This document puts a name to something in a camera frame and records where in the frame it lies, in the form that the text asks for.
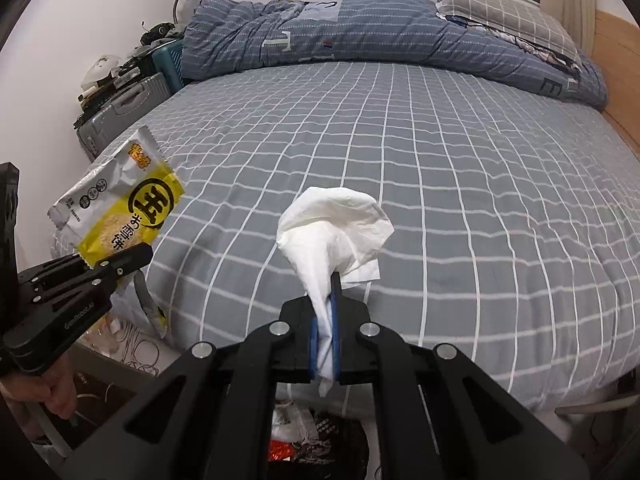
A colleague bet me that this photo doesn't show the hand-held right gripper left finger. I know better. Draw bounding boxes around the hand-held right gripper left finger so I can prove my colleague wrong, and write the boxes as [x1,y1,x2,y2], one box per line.
[62,296,326,480]

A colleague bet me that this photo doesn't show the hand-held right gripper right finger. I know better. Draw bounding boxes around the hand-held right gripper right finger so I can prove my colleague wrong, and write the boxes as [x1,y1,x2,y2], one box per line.
[330,271,591,480]

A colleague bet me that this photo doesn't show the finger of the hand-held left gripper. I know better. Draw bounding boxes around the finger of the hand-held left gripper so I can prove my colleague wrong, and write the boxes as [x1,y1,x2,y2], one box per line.
[19,242,154,287]
[29,255,154,312]

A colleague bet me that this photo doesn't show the yellow white snack wrapper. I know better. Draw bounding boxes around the yellow white snack wrapper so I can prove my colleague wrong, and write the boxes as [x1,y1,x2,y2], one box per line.
[47,125,187,336]

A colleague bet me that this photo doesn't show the trash bin black liner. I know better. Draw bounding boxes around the trash bin black liner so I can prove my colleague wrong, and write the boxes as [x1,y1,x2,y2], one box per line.
[267,385,383,480]

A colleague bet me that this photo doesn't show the white tissue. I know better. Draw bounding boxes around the white tissue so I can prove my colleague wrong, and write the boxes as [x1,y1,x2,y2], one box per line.
[276,186,396,396]

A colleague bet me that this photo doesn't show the person's left hand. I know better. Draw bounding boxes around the person's left hand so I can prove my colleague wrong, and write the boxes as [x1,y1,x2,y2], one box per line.
[0,355,76,421]

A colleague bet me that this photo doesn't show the grey suitcase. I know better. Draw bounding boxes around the grey suitcase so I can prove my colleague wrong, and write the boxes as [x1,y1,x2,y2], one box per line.
[75,72,173,161]

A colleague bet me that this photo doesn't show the white plastic item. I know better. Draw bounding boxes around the white plastic item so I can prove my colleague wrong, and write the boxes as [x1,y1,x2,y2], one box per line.
[80,55,121,92]

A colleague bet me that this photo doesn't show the teal suitcase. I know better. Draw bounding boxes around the teal suitcase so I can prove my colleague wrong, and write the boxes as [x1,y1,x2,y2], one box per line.
[150,37,193,96]

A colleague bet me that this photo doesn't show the blue striped duvet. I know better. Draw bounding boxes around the blue striped duvet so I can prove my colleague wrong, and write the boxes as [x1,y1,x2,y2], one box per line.
[181,0,608,111]

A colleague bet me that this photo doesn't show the grey checked pillow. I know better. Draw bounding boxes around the grey checked pillow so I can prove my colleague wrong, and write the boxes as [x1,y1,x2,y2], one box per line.
[435,0,583,68]

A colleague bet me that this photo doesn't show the wooden headboard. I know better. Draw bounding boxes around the wooden headboard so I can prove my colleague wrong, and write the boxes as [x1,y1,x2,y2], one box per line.
[590,7,640,153]

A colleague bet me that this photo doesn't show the white floor cables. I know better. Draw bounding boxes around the white floor cables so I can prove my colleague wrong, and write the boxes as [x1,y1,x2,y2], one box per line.
[90,310,166,376]

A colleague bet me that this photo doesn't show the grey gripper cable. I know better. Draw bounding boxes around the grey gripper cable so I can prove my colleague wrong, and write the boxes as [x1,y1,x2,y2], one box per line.
[25,400,73,461]

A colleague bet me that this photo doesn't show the black tangled cables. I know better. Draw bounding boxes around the black tangled cables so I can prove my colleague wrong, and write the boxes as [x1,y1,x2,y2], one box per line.
[140,21,181,46]

